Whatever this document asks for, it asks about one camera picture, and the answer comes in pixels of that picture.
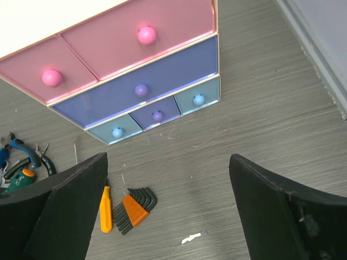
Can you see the silver open end wrench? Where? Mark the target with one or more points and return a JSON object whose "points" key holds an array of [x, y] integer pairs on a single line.
{"points": [[41, 152]]}

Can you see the light blue drawer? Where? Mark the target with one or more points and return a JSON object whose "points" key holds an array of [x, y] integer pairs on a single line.
{"points": [[116, 130], [199, 96]]}

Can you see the large pink drawer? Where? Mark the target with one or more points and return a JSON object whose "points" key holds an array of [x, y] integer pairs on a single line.
{"points": [[136, 32]]}

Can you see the left light blue drawer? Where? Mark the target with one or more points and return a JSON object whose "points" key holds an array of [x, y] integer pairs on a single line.
{"points": [[116, 130]]}

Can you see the green handled screwdriver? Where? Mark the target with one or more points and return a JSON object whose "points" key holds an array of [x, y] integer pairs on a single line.
{"points": [[21, 178]]}

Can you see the red blue handled screwdriver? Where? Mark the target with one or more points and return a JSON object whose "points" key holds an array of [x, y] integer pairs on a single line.
{"points": [[75, 152]]}

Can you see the small pink drawer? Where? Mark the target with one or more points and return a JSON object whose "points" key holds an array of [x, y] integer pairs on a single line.
{"points": [[48, 71]]}

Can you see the orange handled screwdriver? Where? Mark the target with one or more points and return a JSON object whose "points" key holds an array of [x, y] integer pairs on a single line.
{"points": [[105, 211]]}

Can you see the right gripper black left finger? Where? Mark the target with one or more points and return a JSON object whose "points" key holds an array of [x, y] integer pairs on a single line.
{"points": [[54, 217]]}

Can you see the small purple drawer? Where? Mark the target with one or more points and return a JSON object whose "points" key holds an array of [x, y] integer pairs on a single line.
{"points": [[157, 113]]}

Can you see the wide purple drawer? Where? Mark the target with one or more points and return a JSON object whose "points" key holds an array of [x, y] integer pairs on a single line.
{"points": [[142, 85]]}

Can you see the cream drawer cabinet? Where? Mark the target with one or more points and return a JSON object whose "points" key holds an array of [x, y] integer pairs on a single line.
{"points": [[27, 23]]}

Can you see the right light blue drawer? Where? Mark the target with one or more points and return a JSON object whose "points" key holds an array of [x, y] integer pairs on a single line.
{"points": [[199, 96]]}

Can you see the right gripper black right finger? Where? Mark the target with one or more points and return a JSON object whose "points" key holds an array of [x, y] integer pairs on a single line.
{"points": [[283, 219]]}

